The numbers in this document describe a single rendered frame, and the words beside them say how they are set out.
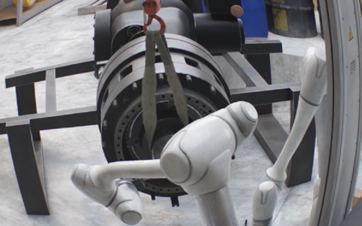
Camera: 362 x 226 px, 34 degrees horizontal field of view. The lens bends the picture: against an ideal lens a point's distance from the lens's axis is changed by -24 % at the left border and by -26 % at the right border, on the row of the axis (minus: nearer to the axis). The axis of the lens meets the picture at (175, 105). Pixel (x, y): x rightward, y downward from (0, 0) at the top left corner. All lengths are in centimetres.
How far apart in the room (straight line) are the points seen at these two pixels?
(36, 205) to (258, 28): 259
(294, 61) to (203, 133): 347
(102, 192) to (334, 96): 89
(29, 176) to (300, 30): 297
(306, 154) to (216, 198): 223
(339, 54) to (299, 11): 389
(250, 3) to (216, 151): 367
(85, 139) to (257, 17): 165
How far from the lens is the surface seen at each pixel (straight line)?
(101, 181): 230
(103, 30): 401
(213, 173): 187
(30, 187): 389
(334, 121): 196
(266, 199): 257
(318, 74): 236
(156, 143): 267
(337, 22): 187
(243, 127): 196
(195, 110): 280
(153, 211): 402
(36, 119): 378
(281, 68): 535
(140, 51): 296
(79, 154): 484
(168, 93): 267
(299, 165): 412
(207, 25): 412
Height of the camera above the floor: 195
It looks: 21 degrees down
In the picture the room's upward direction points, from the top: 4 degrees counter-clockwise
